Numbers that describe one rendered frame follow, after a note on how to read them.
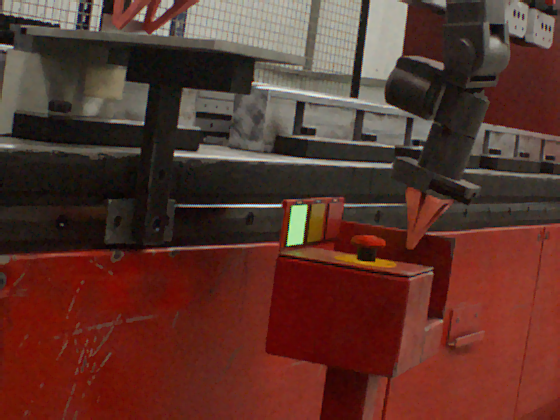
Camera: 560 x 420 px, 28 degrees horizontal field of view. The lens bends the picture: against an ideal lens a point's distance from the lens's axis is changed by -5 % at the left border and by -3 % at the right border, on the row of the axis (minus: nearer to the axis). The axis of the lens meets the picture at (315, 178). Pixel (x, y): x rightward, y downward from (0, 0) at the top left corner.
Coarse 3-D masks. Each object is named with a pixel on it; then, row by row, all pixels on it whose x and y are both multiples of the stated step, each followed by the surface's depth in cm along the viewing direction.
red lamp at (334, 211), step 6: (330, 204) 146; (336, 204) 148; (330, 210) 147; (336, 210) 149; (330, 216) 147; (336, 216) 149; (330, 222) 147; (336, 222) 149; (330, 228) 148; (336, 228) 150; (330, 234) 148; (336, 234) 150
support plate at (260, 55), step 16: (32, 32) 127; (48, 32) 125; (64, 32) 124; (80, 32) 123; (96, 32) 122; (112, 32) 121; (112, 48) 140; (128, 48) 136; (176, 48) 122; (192, 48) 117; (208, 48) 115; (224, 48) 116; (240, 48) 118; (256, 48) 121; (288, 64) 128; (304, 64) 130
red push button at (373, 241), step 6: (354, 240) 134; (360, 240) 134; (366, 240) 133; (372, 240) 134; (378, 240) 134; (360, 246) 134; (366, 246) 134; (372, 246) 133; (378, 246) 134; (384, 246) 135; (360, 252) 135; (366, 252) 134; (372, 252) 134; (360, 258) 135; (366, 258) 134; (372, 258) 135
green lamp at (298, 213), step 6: (294, 210) 135; (300, 210) 137; (306, 210) 139; (294, 216) 135; (300, 216) 137; (294, 222) 136; (300, 222) 137; (294, 228) 136; (300, 228) 138; (294, 234) 136; (300, 234) 138; (288, 240) 135; (294, 240) 136; (300, 240) 138
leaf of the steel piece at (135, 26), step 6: (108, 18) 126; (102, 24) 126; (108, 24) 127; (132, 24) 130; (138, 24) 131; (102, 30) 126; (108, 30) 127; (114, 30) 128; (120, 30) 129; (126, 30) 130; (132, 30) 131; (138, 30) 131
